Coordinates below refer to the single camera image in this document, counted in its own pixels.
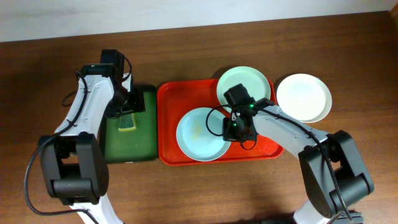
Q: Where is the mint green round plate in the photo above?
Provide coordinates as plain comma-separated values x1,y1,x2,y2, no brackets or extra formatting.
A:
216,66,272,105

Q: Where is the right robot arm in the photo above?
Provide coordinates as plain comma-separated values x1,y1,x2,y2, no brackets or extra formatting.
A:
223,84,374,223

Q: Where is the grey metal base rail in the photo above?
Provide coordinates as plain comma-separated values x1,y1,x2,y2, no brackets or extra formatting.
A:
328,212,364,224

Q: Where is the light blue round plate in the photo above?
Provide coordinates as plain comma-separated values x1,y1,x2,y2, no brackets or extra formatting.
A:
176,107,231,162

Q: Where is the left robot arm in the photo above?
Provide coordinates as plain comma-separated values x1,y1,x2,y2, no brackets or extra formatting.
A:
34,49,145,223

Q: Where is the dark green plastic tray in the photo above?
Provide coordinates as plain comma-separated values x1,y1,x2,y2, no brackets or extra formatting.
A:
99,85,158,164

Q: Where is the white round plate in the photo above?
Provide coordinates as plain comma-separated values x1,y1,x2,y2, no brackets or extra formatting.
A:
276,73,333,123

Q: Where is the green yellow sponge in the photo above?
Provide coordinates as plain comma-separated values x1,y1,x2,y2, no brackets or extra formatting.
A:
118,113,136,131

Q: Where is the red plastic tray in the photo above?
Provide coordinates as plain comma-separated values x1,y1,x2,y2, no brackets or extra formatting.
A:
157,79,284,166

